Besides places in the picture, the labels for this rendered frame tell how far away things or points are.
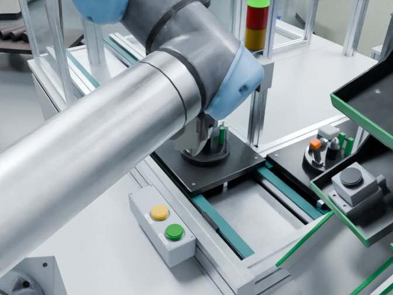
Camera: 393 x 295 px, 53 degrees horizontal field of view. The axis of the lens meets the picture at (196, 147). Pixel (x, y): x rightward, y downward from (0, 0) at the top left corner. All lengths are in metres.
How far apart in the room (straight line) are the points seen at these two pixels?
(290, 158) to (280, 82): 0.68
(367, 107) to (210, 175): 0.54
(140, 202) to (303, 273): 0.41
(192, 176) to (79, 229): 0.32
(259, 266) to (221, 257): 0.08
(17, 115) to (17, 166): 3.10
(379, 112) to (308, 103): 1.04
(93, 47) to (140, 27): 1.34
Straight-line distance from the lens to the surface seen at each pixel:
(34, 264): 0.87
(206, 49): 0.38
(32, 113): 3.37
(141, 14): 0.41
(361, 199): 0.61
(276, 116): 1.48
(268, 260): 0.86
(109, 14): 0.41
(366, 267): 0.75
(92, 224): 1.08
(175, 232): 0.88
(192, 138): 0.63
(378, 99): 0.58
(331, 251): 0.78
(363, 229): 0.63
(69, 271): 1.00
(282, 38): 2.20
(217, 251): 0.86
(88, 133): 0.31
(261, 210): 1.01
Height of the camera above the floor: 1.63
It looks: 37 degrees down
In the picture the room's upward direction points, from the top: straight up
